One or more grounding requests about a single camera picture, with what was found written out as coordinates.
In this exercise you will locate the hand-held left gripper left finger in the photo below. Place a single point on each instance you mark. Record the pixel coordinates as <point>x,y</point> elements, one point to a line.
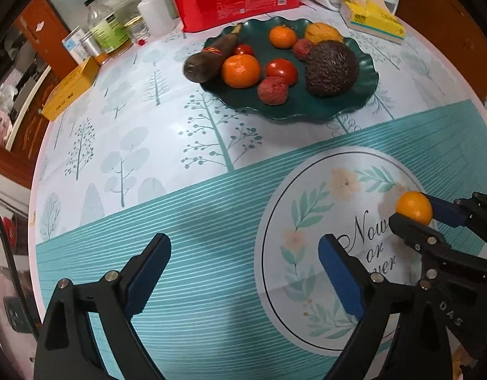
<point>142,281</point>

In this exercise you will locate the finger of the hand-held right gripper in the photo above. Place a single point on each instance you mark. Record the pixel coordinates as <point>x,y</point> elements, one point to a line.
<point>409,229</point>
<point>447,210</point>

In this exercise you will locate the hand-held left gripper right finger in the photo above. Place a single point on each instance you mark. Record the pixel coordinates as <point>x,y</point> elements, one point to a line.
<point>342,277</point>

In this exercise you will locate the small yellow kumquat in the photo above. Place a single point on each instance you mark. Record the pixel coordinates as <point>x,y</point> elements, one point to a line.
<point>413,208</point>

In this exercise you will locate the dark green wavy plate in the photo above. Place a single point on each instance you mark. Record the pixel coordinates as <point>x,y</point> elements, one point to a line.
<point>346,103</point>

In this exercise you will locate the red lychee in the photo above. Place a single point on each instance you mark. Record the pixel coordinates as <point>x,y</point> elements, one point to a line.
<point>272,90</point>
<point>303,49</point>

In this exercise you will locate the large yellow orange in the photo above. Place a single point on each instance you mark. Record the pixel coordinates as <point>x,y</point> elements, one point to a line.
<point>324,33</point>

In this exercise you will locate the orange mandarin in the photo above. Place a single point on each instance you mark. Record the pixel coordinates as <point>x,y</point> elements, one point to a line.
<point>283,36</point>
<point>240,70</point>

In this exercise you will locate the small red tomato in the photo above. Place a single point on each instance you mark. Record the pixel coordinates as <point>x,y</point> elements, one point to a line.
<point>243,50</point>

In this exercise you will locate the tree printed tablecloth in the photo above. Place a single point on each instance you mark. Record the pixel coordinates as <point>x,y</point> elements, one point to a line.
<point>168,206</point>

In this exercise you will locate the black device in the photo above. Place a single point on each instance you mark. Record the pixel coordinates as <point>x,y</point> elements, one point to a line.
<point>18,314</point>

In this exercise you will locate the dark brown avocado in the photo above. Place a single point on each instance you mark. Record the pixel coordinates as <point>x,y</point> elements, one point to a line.
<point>331,69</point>

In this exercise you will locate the brown wooden panel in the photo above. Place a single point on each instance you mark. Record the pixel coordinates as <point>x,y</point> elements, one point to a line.
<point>437,19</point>

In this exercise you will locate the yellow tissue pack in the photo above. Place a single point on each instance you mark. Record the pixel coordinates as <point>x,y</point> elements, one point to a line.
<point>372,21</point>

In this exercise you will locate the yellow flat box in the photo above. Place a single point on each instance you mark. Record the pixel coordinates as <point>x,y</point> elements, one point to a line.
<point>69,89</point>

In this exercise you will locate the pink object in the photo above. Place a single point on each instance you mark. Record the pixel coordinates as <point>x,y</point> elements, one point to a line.
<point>0,122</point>

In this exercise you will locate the metal can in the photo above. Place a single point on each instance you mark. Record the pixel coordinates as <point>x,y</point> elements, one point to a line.
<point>92,45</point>

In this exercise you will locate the blue white carton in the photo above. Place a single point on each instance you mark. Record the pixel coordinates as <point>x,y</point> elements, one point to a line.
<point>75,45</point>

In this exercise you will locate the small glass jar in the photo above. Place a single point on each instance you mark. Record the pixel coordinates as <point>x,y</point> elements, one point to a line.
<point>136,29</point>

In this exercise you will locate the glass bottle green label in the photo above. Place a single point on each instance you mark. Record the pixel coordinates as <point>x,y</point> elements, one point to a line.
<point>107,27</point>

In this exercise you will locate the wooden cabinet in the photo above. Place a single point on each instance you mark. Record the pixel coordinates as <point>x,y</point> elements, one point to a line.
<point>37,47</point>

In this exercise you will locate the white plastic bottle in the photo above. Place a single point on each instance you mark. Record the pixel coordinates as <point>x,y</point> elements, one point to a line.
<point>156,14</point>

